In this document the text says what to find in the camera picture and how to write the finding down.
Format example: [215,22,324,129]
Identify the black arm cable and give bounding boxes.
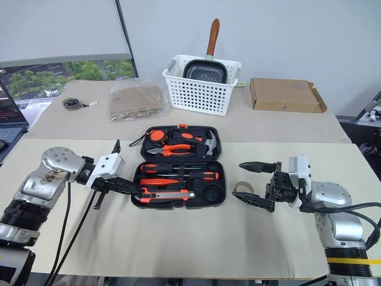
[297,273,328,286]
[46,190,98,286]
[49,181,72,281]

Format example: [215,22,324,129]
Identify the black plastic tool case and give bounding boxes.
[130,125,229,210]

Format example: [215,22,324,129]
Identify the black right arm lower cable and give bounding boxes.
[297,273,328,286]

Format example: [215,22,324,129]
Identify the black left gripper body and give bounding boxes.
[90,175,120,209]

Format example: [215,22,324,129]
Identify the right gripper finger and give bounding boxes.
[231,191,276,213]
[239,160,276,174]

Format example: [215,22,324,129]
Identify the brown cardboard box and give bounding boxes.
[249,77,328,114]

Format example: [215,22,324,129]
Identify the orange black utility knife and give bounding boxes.
[139,186,196,204]

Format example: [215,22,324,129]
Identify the black orange screwdriver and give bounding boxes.
[139,163,191,174]
[154,171,220,182]

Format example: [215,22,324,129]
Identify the dark window frame post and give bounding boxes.
[114,0,140,78]

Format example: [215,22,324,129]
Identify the orange black tape measure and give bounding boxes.
[129,130,169,147]

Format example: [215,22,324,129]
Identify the orange handled pliers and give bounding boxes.
[146,144,192,157]

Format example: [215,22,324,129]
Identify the clear bag of brown paper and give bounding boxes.
[108,77,172,123]

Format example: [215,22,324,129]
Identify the dark equipment stand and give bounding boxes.
[336,91,381,156]

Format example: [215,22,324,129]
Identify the claw hammer black orange handle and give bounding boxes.
[172,130,221,157]

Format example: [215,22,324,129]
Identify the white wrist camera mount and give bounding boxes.
[288,154,313,209]
[85,153,125,191]

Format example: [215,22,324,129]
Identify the square pan wooden handle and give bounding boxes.
[182,18,229,84]

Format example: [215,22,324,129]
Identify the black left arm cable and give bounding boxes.
[49,181,72,281]
[46,190,98,286]

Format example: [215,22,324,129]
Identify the brown tape roll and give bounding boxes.
[233,181,254,194]

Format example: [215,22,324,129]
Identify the white perforated plastic basket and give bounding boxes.
[162,54,242,117]

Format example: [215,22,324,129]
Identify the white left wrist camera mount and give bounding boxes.
[85,153,125,191]

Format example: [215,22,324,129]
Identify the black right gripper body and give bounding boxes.
[264,161,300,206]

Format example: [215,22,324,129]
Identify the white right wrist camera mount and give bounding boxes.
[288,154,313,209]

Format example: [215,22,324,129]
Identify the dark laptop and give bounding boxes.
[0,80,30,156]

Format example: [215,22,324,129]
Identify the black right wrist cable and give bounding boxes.
[300,190,381,251]

